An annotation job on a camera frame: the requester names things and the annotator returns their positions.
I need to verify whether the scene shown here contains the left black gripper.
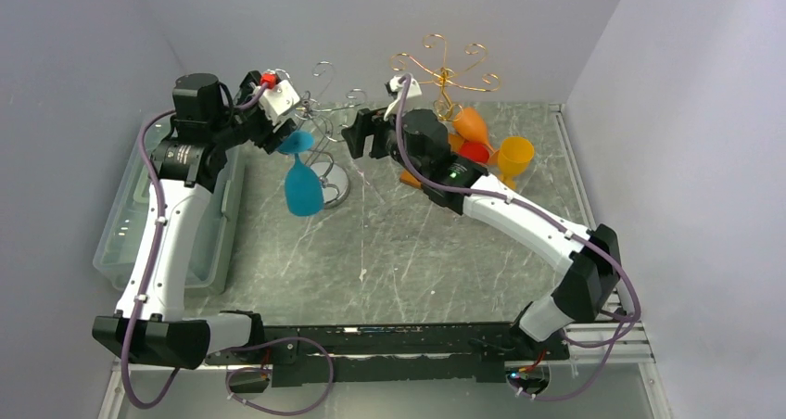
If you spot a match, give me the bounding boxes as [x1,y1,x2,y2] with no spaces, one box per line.
[210,71,297,154]

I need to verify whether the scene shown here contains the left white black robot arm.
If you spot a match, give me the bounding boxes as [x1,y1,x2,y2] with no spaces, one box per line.
[92,69,299,369]

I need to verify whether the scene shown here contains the yellow plastic wine glass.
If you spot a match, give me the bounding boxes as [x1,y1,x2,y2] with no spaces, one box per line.
[488,136,536,190]

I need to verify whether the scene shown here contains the red plastic wine glass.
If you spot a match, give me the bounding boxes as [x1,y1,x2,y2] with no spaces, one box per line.
[458,141,491,164]

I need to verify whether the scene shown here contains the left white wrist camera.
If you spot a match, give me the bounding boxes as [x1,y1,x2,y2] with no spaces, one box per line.
[258,70,301,126]

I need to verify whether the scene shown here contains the clear plastic storage box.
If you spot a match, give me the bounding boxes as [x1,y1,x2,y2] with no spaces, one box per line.
[93,147,246,297]

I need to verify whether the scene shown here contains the orange plastic wine glass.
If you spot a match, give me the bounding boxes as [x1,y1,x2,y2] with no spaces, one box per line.
[452,108,496,158]

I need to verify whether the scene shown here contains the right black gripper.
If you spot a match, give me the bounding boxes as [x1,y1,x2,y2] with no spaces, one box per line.
[341,100,427,184]

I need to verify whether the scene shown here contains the gold wire glass rack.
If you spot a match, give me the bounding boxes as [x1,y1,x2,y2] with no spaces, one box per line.
[389,33,501,154]

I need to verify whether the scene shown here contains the silver wire glass rack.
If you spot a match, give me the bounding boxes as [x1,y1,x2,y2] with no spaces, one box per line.
[293,60,367,209]

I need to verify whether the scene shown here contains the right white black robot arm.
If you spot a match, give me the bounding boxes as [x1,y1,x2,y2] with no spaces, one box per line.
[341,108,620,359]

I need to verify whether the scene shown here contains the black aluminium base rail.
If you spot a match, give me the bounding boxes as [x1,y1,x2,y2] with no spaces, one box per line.
[111,323,656,387]

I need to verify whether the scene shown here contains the blue plastic wine glass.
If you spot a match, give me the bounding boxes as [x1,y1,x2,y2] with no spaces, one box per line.
[278,130,324,217]

